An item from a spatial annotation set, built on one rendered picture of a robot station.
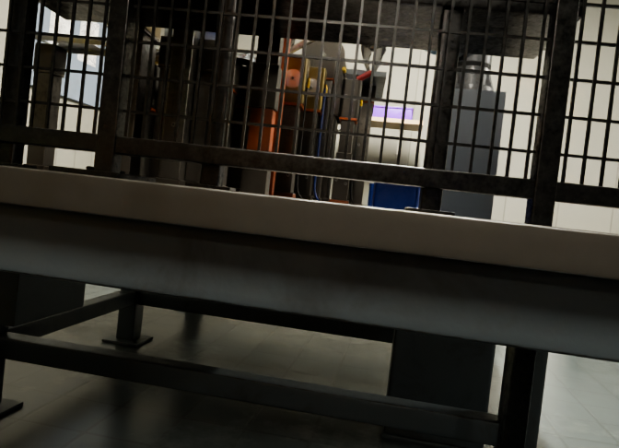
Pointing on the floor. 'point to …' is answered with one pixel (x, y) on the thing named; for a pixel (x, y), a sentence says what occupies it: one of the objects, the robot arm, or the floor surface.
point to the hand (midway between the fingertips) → (370, 68)
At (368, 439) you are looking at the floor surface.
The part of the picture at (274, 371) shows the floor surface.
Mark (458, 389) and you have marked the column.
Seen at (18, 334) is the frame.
